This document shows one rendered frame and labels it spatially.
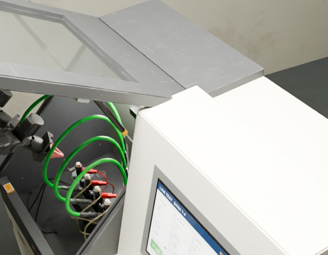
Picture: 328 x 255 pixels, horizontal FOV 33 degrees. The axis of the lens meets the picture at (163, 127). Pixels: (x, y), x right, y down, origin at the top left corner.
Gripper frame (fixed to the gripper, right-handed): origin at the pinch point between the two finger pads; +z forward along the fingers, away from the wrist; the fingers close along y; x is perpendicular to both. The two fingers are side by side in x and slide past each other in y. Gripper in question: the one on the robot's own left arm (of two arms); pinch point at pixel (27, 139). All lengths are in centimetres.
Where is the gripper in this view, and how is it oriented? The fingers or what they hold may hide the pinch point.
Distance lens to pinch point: 218.7
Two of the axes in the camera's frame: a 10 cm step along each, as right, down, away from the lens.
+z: 7.5, 6.4, 1.8
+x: -6.4, 6.4, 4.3
